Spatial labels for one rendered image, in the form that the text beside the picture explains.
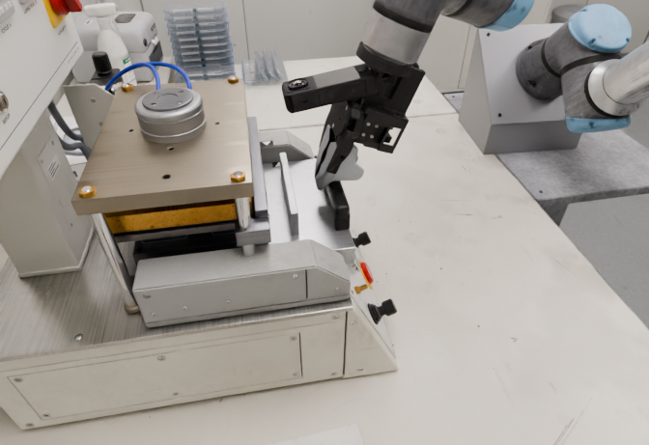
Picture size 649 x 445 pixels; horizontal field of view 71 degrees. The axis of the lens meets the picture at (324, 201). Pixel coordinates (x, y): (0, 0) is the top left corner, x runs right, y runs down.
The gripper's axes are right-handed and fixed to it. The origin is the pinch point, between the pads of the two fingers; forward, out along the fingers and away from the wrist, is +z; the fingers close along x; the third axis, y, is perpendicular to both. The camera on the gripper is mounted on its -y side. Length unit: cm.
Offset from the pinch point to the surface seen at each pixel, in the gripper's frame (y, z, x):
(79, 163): -37, 28, 33
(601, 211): 177, 43, 87
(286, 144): -2.9, 1.5, 11.5
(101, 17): -43, 15, 83
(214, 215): -14.4, 1.0, -10.2
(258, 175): -9.5, -1.9, -4.5
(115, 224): -24.9, 4.4, -10.2
